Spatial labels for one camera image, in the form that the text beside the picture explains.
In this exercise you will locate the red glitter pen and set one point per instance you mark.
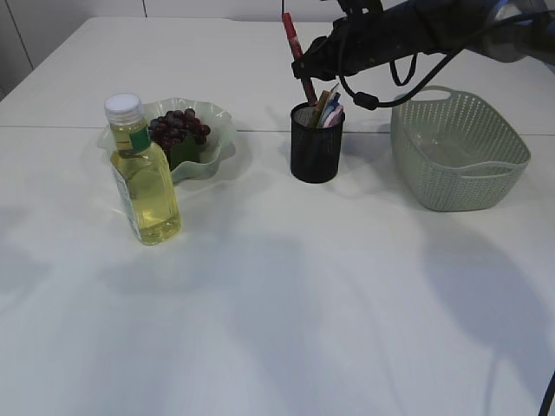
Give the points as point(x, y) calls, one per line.
point(297, 53)

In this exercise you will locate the green woven plastic basket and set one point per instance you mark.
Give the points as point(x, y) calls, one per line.
point(485, 157)

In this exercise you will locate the silver glitter pen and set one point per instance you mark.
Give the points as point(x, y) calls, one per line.
point(333, 91)

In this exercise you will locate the gold glitter pen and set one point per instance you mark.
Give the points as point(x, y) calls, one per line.
point(318, 109)

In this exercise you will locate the yellow tea bottle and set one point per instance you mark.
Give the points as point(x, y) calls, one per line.
point(141, 172)

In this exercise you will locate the black mesh pen holder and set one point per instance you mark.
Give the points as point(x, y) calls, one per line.
point(315, 152)

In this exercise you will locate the pale green wavy glass plate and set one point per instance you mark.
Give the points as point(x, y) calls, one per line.
point(216, 117)

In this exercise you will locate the clear plastic sheet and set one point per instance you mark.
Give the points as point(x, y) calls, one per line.
point(430, 140)

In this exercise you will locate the pink scissors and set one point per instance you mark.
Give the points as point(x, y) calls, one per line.
point(334, 117)

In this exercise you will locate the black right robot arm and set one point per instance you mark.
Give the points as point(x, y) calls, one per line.
point(505, 31)

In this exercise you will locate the blue scissors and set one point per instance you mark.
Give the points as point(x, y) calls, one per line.
point(331, 107)

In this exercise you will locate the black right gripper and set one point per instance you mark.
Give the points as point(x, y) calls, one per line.
point(367, 37)

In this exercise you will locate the red grape bunch with leaves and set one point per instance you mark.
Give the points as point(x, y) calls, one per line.
point(181, 135)

